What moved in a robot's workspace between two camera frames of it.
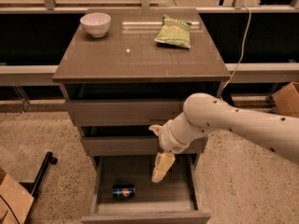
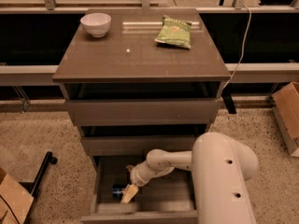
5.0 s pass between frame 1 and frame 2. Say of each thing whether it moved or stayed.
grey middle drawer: stayed
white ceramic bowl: stayed
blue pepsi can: stayed
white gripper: moved
